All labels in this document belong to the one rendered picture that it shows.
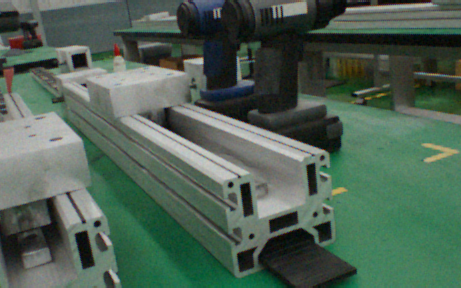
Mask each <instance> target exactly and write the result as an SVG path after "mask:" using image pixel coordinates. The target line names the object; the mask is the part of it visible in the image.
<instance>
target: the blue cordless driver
mask: <svg viewBox="0 0 461 288"><path fill-rule="evenodd" d="M224 2H225V0H189V1H188V2H182V3H180V6H179V7H178V8H177V11H176V20H177V24H178V27H179V29H180V32H181V33H182V34H183V35H184V36H185V37H187V38H190V37H200V36H205V35H207V41H205V42H203V75H205V77H206V88H204V89H200V98H201V99H198V100H196V101H195V102H194V105H195V106H197V107H200V108H202V109H207V110H209V111H211V112H213V113H218V114H220V115H223V116H225V117H230V118H231V119H234V120H236V121H241V122H243V123H246V124H249V121H248V117H247V115H248V113H249V112H251V111H252V110H255V109H258V96H257V93H254V82H252V81H243V80H242V81H237V51H240V44H241V43H240V44H234V43H233V42H231V41H230V40H229V39H228V38H227V37H226V35H225V34H224V32H223V27H222V24H221V16H220V15H221V9H222V7H223V3H224Z"/></svg>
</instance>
